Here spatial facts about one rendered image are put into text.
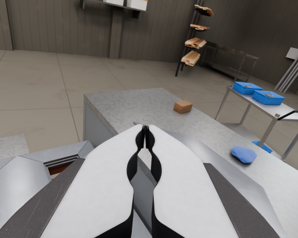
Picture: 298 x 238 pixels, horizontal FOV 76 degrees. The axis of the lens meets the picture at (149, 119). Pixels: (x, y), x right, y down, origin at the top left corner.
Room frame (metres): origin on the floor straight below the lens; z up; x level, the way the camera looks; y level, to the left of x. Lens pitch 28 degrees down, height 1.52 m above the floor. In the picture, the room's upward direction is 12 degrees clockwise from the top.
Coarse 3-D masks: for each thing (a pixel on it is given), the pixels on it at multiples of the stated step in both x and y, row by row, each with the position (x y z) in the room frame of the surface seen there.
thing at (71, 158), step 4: (68, 156) 0.70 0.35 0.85; (72, 156) 0.71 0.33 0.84; (76, 156) 0.72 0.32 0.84; (56, 160) 0.66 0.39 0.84; (60, 160) 0.67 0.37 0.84; (64, 160) 0.68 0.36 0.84; (68, 160) 0.69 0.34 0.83; (72, 160) 0.70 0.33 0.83; (44, 164) 0.63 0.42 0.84; (48, 164) 0.63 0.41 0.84; (52, 164) 0.64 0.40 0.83; (56, 164) 0.65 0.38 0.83; (60, 164) 0.66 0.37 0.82; (64, 164) 0.67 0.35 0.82; (48, 168) 0.62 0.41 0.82; (48, 172) 0.59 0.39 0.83; (48, 176) 0.57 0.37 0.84
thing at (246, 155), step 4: (232, 148) 0.72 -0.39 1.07; (236, 148) 0.72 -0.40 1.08; (240, 148) 0.72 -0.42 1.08; (244, 148) 0.73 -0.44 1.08; (248, 148) 0.74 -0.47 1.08; (232, 152) 0.70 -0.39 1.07; (236, 152) 0.69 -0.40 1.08; (240, 152) 0.69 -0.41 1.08; (244, 152) 0.70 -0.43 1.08; (248, 152) 0.71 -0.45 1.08; (252, 152) 0.71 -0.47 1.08; (236, 156) 0.68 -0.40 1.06; (240, 156) 0.67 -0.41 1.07; (244, 156) 0.67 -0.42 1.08; (248, 156) 0.68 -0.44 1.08; (252, 156) 0.69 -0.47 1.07; (256, 156) 0.70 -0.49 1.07; (240, 160) 0.66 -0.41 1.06; (244, 160) 0.65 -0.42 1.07; (248, 160) 0.66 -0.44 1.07; (252, 160) 0.66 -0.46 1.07
